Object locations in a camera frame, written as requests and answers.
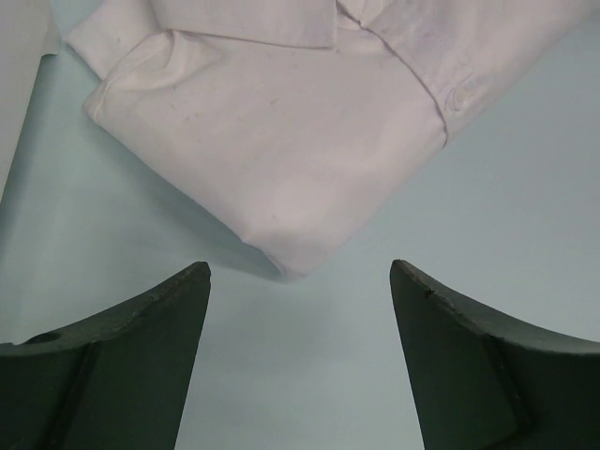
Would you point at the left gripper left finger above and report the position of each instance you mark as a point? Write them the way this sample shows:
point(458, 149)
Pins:
point(116, 380)

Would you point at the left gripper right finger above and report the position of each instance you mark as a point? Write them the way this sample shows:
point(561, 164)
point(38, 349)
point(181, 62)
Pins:
point(482, 379)

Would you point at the white long sleeve shirt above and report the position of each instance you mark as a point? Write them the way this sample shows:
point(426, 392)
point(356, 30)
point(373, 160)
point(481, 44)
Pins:
point(293, 122)

